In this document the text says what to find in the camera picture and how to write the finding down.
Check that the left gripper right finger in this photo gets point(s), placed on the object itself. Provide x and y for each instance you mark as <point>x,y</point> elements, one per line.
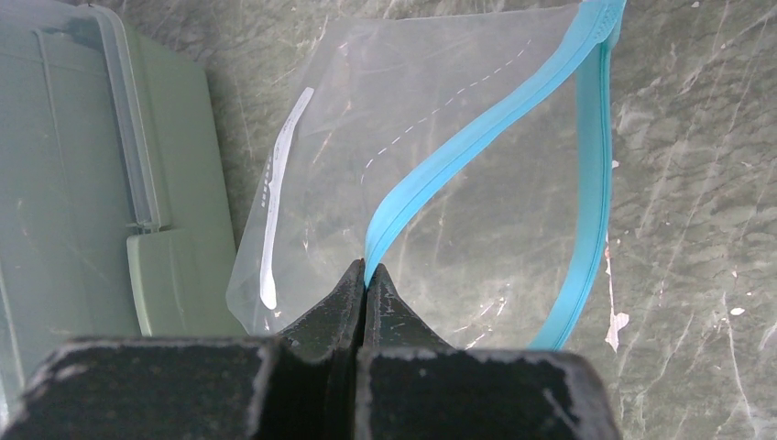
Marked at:
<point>410,384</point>

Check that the clear zip top bag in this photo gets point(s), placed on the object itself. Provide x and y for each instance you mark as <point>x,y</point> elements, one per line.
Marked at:
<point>469,156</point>

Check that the clear plastic storage box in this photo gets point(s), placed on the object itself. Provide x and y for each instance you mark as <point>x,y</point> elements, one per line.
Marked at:
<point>114,212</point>

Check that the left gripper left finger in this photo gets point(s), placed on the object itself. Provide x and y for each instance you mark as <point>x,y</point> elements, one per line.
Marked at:
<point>293,385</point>

